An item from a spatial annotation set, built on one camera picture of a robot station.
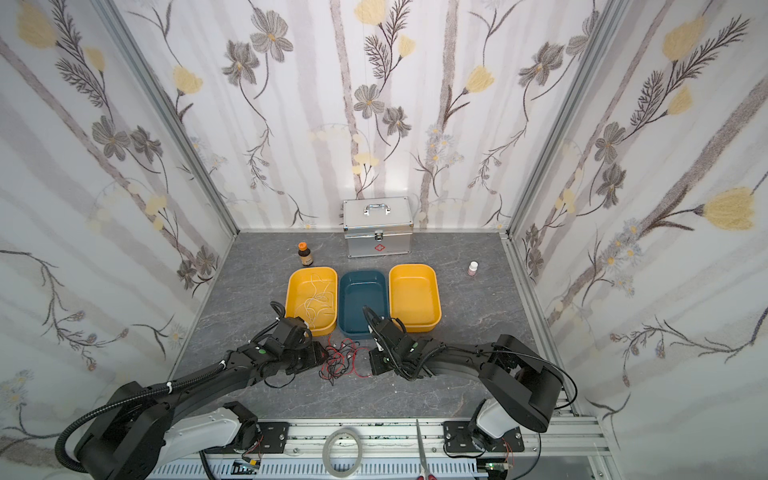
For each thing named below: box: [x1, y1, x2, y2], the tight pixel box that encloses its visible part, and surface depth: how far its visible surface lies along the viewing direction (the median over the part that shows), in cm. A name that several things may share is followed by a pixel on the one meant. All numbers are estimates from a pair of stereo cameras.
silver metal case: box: [343, 196, 414, 259], surface depth 109 cm
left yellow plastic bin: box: [286, 266, 338, 337], surface depth 100 cm
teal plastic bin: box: [339, 270, 388, 339], surface depth 102 cm
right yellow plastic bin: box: [388, 264, 442, 333], surface depth 103 cm
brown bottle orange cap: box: [297, 241, 313, 267], surface depth 108 cm
